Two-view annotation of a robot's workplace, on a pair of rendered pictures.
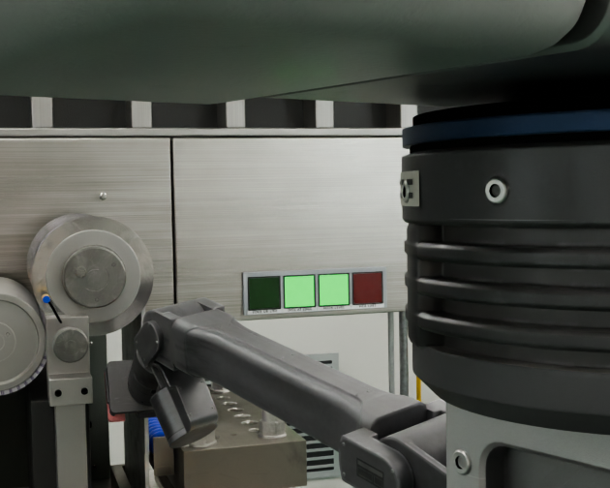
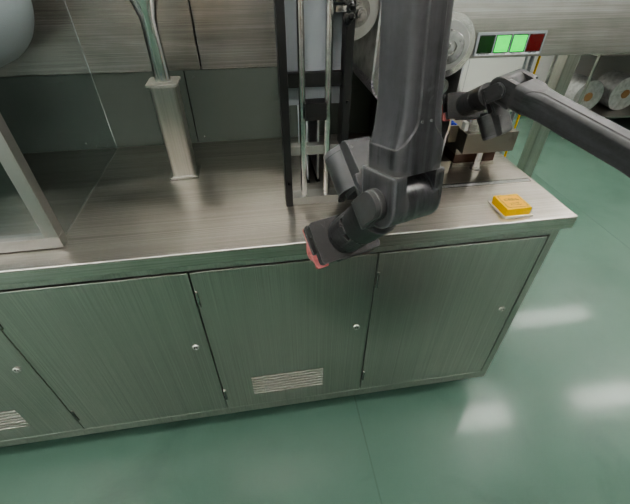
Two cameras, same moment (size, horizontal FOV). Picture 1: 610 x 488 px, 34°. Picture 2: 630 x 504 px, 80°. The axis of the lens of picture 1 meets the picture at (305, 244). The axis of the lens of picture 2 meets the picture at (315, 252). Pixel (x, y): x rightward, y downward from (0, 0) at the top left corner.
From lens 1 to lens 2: 0.48 m
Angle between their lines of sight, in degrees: 37
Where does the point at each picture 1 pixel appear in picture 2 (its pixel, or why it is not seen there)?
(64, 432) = not seen: hidden behind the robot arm
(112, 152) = not seen: outside the picture
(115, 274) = (459, 46)
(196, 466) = (470, 140)
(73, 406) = not seen: hidden behind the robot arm
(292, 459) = (510, 139)
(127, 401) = (455, 113)
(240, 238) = (482, 12)
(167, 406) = (488, 122)
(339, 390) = not seen: outside the picture
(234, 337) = (557, 100)
